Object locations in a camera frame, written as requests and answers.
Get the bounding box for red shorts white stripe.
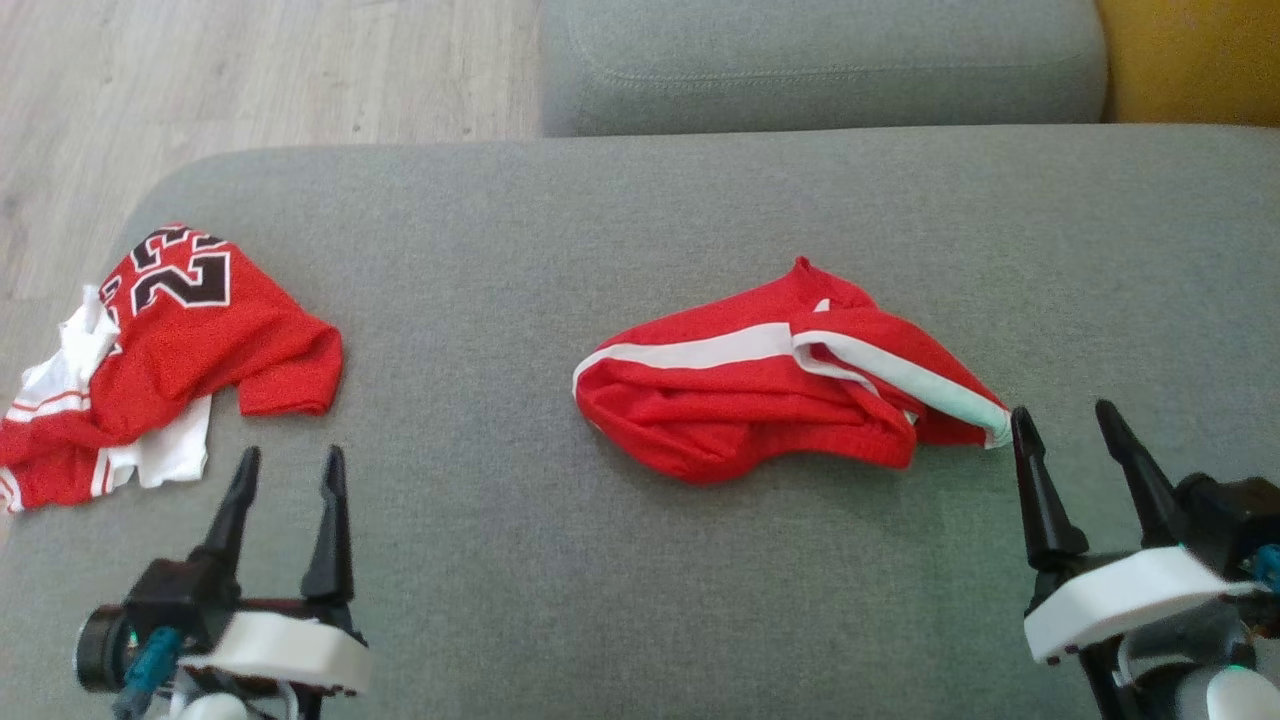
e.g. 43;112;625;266
573;257;1013;486

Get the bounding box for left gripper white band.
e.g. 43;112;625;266
180;446;371;697

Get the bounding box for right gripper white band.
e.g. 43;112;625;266
1010;399;1259;666

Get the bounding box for grey sofa seat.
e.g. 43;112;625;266
0;125;1280;720

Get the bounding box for red white basketball jersey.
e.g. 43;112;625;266
0;222;344;513

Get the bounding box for yellow cushion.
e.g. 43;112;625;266
1095;0;1280;129

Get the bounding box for grey sofa back cushion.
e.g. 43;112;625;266
540;0;1109;138

